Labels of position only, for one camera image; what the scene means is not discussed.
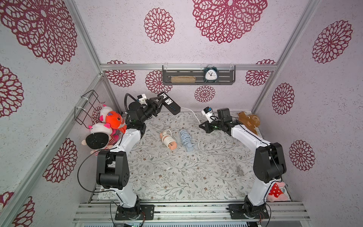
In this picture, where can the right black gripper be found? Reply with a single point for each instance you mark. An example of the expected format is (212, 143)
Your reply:
(212, 125)

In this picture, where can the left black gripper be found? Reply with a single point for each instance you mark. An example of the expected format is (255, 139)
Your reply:
(155, 107)

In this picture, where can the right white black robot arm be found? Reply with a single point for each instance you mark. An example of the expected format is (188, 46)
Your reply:
(269, 161)

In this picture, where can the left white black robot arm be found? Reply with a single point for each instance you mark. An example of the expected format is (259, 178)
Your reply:
(112, 170)

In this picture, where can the light blue power strip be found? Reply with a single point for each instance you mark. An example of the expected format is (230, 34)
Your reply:
(186, 140)

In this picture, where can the tan pouch on shelf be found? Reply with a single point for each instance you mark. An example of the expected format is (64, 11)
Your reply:
(183, 79)

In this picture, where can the brown teddy bear plush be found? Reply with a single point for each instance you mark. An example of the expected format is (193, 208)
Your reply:
(250, 121)

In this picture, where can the orange fish plush toy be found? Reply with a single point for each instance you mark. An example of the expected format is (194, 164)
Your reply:
(116, 121)

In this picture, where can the floral table mat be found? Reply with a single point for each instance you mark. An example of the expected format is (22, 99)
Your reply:
(219, 168)

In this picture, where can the teal alarm clock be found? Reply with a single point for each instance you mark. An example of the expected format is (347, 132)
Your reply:
(210, 75)

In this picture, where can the black faced striped plush doll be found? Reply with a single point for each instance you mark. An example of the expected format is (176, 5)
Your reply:
(101, 136)

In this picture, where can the pink plush red dotted dress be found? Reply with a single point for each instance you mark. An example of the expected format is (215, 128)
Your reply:
(278, 193)

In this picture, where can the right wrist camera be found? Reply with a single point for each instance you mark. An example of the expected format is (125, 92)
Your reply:
(208, 113)

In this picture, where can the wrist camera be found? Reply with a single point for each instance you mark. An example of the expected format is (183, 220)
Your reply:
(208, 113)
(142, 99)

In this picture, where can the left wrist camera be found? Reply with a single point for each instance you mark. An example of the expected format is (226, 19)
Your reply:
(142, 99)

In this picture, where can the grey wall shelf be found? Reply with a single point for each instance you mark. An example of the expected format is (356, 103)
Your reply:
(226, 75)

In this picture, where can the black wire wall basket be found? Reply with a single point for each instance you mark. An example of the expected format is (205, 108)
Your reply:
(87, 114)

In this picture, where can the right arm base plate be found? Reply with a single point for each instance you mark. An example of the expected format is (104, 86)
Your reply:
(247, 211)

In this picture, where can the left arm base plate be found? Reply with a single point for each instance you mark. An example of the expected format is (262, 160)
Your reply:
(139, 212)

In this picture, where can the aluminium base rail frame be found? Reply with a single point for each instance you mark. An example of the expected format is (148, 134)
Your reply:
(193, 214)

